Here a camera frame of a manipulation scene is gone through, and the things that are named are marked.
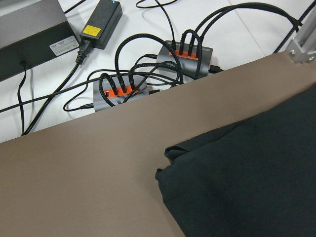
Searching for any black graphic t-shirt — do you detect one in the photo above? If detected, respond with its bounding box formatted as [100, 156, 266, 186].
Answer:
[156, 86, 316, 237]

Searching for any grey orange usb hub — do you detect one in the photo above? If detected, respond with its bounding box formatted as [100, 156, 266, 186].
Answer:
[93, 74, 149, 112]
[156, 42, 213, 78]

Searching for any black power adapter brick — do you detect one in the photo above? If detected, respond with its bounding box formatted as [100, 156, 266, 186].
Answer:
[79, 0, 122, 49]

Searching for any black mini PC box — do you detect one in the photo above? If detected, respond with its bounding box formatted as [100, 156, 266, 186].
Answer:
[0, 0, 79, 80]

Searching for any aluminium frame post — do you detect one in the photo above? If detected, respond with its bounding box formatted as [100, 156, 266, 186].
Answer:
[286, 7, 316, 63]

